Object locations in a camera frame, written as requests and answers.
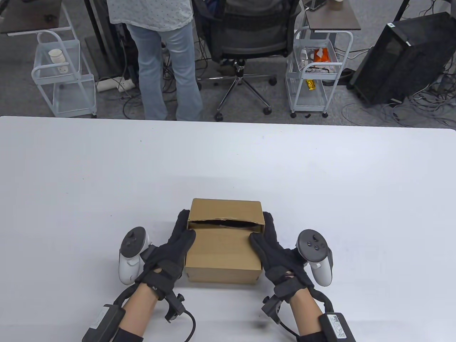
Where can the black desk leg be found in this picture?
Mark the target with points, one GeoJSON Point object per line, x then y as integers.
{"type": "Point", "coordinates": [94, 17]}

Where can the dark flat device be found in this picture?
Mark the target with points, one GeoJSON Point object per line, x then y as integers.
{"type": "Point", "coordinates": [317, 3]}

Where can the orange packet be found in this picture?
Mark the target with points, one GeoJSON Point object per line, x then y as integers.
{"type": "Point", "coordinates": [321, 55]}

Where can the white grey handheld controller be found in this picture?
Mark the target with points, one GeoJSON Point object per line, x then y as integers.
{"type": "Point", "coordinates": [130, 256]}
{"type": "Point", "coordinates": [313, 245]}

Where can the black wrist sensor box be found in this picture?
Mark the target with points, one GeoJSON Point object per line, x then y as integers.
{"type": "Point", "coordinates": [107, 320]}
{"type": "Point", "coordinates": [338, 327]}

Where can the person's left hand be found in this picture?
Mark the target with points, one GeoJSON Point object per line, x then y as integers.
{"type": "Point", "coordinates": [167, 260]}

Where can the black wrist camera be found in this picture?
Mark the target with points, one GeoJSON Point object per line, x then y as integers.
{"type": "Point", "coordinates": [272, 308]}
{"type": "Point", "coordinates": [174, 306]}

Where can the small white dotted container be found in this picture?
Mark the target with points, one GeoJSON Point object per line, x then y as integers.
{"type": "Point", "coordinates": [64, 69]}

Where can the white paper cup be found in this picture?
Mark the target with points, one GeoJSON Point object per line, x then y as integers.
{"type": "Point", "coordinates": [56, 57]}

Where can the yellow packet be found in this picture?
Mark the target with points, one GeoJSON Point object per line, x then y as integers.
{"type": "Point", "coordinates": [311, 84]}

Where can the white power strip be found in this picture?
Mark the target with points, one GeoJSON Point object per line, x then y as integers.
{"type": "Point", "coordinates": [107, 84]}

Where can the black computer tower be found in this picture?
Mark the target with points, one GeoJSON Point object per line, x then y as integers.
{"type": "Point", "coordinates": [406, 60]}

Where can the brown cardboard mailer box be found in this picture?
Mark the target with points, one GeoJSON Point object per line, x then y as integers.
{"type": "Point", "coordinates": [222, 253]}

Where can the white metal cart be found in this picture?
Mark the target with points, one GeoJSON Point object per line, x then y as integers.
{"type": "Point", "coordinates": [76, 96]}
{"type": "Point", "coordinates": [310, 101]}

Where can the person's left forearm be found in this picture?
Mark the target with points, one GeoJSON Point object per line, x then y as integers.
{"type": "Point", "coordinates": [139, 310]}

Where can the black mesh office chair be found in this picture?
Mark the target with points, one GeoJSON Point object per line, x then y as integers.
{"type": "Point", "coordinates": [249, 39]}

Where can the brown side table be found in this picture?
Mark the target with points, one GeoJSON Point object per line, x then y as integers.
{"type": "Point", "coordinates": [335, 19]}

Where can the person's right hand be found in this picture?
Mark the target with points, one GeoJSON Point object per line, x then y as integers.
{"type": "Point", "coordinates": [281, 267]}

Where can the person's right forearm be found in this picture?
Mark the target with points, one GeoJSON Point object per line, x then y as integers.
{"type": "Point", "coordinates": [308, 313]}

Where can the brown desk with white frame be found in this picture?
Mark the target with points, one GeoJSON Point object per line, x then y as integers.
{"type": "Point", "coordinates": [28, 14]}

